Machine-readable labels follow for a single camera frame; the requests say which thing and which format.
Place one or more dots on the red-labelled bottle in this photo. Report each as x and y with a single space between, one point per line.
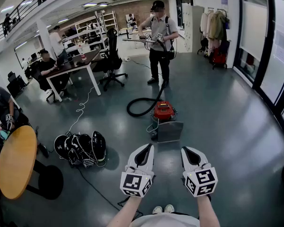
82 54

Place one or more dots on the black window frame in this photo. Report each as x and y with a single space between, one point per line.
265 44

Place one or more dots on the round wooden table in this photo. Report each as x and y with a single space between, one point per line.
16 162

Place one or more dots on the person's white shoe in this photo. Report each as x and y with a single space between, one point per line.
157 209
169 208

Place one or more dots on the metal vacuum wand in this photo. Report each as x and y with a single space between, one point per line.
135 40

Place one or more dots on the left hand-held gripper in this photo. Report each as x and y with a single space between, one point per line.
135 182

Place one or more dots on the pile of black helmets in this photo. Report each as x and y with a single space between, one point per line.
85 148

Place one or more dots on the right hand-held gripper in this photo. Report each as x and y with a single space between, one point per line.
201 180

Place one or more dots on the black balcony railing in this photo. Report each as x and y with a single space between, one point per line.
16 13

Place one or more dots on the person's white shirt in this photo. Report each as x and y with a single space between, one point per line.
165 221

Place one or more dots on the red vacuum cleaner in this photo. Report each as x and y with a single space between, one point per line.
163 111

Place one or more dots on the white lockers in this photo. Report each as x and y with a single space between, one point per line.
192 27

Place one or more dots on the person's right white shoe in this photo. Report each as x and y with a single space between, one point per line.
169 208

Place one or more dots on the person's left forearm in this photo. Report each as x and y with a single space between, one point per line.
126 212

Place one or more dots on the black office chair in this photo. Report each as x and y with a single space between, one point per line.
112 55

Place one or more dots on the coat rack with clothes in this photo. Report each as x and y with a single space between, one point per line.
215 29

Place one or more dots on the person's right forearm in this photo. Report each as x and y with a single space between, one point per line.
207 212

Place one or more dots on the person's left white shoe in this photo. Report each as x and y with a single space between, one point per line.
157 209

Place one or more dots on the white shelving unit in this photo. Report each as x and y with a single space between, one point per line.
109 20

